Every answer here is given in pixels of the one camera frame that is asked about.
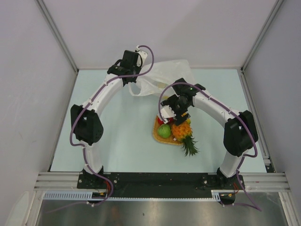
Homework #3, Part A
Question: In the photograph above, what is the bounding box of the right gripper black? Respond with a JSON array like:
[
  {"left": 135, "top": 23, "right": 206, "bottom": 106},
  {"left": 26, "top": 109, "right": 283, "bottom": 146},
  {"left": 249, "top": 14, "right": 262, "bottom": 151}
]
[{"left": 161, "top": 94, "right": 190, "bottom": 126}]

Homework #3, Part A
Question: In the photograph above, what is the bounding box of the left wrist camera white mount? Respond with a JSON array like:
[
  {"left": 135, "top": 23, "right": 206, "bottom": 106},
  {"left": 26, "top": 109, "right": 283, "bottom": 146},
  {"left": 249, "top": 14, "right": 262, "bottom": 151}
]
[{"left": 135, "top": 47, "right": 148, "bottom": 67}]

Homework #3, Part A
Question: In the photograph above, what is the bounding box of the fake pineapple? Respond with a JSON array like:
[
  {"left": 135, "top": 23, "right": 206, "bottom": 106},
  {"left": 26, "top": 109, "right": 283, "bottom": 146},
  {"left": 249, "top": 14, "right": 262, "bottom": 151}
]
[{"left": 171, "top": 121, "right": 198, "bottom": 156}]

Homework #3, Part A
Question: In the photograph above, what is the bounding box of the white slotted cable duct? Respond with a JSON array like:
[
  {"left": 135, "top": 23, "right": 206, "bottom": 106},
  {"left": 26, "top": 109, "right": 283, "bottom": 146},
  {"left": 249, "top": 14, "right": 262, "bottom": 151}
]
[{"left": 43, "top": 191, "right": 234, "bottom": 202}]

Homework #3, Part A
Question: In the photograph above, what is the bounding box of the left aluminium corner post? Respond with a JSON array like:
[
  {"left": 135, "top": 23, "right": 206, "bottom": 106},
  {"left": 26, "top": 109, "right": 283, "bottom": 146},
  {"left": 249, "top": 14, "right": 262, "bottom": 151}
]
[{"left": 35, "top": 0, "right": 79, "bottom": 75}]

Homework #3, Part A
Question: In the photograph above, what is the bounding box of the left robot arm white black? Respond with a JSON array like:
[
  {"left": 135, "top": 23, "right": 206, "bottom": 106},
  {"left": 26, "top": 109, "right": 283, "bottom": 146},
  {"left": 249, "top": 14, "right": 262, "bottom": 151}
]
[{"left": 69, "top": 46, "right": 148, "bottom": 188}]

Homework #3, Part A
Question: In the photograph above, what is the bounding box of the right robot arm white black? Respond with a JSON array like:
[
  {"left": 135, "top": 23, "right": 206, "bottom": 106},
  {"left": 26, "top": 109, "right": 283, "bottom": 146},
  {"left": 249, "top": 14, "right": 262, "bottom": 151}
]
[{"left": 158, "top": 78, "right": 258, "bottom": 189}]

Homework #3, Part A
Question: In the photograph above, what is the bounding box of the fake red bell pepper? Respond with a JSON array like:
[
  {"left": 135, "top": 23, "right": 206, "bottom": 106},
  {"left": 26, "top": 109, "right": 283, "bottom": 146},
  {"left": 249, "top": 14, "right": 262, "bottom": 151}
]
[{"left": 157, "top": 117, "right": 164, "bottom": 125}]

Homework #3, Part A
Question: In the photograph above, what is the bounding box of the aluminium corner post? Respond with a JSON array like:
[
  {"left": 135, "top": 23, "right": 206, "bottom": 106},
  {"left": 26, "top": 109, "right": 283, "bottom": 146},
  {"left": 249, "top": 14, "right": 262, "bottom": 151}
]
[
  {"left": 240, "top": 0, "right": 285, "bottom": 73},
  {"left": 35, "top": 0, "right": 79, "bottom": 75}
]

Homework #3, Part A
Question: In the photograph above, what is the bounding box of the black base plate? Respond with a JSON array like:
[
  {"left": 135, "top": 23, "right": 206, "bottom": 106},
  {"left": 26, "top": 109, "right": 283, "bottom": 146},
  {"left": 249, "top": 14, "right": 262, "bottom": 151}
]
[{"left": 77, "top": 172, "right": 246, "bottom": 199}]

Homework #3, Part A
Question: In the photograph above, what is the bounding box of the fake green fruit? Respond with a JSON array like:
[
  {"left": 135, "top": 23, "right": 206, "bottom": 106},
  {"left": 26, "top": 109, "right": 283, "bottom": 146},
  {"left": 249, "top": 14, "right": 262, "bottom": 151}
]
[{"left": 157, "top": 124, "right": 172, "bottom": 138}]

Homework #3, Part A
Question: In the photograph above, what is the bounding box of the right aluminium side rail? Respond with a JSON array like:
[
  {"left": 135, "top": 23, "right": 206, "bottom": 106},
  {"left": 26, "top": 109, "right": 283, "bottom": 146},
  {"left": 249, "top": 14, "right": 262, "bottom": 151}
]
[{"left": 238, "top": 69, "right": 275, "bottom": 173}]

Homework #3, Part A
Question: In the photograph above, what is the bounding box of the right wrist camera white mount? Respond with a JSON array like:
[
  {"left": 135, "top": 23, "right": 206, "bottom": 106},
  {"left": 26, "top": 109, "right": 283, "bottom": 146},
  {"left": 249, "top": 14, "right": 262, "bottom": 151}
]
[{"left": 159, "top": 105, "right": 176, "bottom": 124}]

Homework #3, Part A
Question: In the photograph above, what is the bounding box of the right aluminium corner post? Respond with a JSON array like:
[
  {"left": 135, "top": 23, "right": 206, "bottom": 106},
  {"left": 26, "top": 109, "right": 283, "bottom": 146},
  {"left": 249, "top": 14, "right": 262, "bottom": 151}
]
[{"left": 240, "top": 0, "right": 285, "bottom": 73}]

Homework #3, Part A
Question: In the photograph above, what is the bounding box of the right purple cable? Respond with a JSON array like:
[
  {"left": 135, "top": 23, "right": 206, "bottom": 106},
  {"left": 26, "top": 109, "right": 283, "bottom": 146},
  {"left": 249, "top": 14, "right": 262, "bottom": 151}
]
[{"left": 158, "top": 80, "right": 261, "bottom": 211}]

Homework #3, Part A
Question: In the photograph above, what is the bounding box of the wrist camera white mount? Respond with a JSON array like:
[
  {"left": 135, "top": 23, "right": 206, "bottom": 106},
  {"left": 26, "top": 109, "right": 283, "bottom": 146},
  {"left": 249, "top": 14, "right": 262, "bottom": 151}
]
[
  {"left": 159, "top": 105, "right": 176, "bottom": 124},
  {"left": 135, "top": 47, "right": 148, "bottom": 67}
]

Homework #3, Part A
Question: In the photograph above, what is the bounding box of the white plastic bag lemon print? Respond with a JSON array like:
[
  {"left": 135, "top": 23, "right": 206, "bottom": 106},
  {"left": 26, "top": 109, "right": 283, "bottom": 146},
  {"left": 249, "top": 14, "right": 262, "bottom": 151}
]
[{"left": 128, "top": 59, "right": 195, "bottom": 97}]

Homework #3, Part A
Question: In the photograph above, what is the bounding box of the aluminium front rail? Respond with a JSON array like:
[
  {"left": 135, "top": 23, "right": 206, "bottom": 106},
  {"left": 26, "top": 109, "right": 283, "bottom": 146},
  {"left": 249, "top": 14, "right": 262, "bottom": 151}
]
[{"left": 34, "top": 172, "right": 291, "bottom": 192}]

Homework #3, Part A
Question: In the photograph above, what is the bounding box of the woven bamboo tray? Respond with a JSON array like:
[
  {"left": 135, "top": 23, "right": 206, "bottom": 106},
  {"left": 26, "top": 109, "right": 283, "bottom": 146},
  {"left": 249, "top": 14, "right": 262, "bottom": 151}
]
[{"left": 153, "top": 116, "right": 185, "bottom": 145}]

